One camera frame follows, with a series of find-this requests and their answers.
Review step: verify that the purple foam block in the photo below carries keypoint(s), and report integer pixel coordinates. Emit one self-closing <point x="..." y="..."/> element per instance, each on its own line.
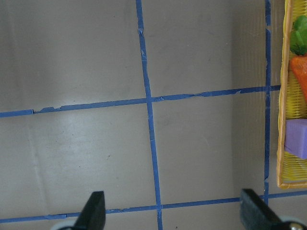
<point x="296" y="137"/>

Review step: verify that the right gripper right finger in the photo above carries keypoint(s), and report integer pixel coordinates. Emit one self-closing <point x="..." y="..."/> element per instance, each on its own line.
<point x="256" y="215"/>

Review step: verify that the yellow plastic basket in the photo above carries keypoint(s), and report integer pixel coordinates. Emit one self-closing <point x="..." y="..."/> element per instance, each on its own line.
<point x="291" y="171"/>

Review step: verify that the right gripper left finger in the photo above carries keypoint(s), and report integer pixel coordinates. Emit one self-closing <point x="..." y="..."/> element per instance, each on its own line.
<point x="93" y="215"/>

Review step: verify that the toy carrot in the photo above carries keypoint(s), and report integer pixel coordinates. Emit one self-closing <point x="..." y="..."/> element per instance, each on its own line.
<point x="298" y="46"/>

